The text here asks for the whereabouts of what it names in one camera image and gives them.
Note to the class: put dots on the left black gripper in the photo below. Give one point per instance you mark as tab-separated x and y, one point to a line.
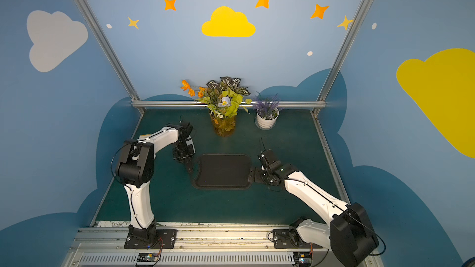
184	154

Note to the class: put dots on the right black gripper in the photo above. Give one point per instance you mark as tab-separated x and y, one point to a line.
260	174

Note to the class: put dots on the black cutting board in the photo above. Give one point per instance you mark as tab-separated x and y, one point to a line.
224	172

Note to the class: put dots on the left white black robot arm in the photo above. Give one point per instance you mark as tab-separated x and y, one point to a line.
137	164

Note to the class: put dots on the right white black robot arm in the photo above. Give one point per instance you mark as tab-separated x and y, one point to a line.
346	231

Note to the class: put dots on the right circuit board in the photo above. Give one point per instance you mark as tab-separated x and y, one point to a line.
302	259

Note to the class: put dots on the left green circuit board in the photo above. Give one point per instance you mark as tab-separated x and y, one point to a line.
148	259

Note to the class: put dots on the flower bouquet in glass vase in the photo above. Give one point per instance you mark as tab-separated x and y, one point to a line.
223	99

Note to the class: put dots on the lavender plant in white pot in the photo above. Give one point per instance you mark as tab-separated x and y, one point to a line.
267	111

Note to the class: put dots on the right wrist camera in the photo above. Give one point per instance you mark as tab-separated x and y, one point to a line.
269	160

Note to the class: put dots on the rear aluminium frame bar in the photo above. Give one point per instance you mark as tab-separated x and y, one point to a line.
196	104

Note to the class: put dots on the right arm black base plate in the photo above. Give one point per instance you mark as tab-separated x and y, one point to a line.
287	238

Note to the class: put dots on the right aluminium frame post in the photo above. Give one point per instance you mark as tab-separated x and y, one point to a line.
360	15

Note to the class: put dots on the aluminium frame post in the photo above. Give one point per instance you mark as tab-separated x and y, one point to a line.
360	15
107	48

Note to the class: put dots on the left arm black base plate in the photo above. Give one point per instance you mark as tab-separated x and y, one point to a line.
152	239

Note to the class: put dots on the aluminium front rail base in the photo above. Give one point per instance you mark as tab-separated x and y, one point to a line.
197	245

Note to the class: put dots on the left aluminium frame post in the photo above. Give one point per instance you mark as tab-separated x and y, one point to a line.
107	48

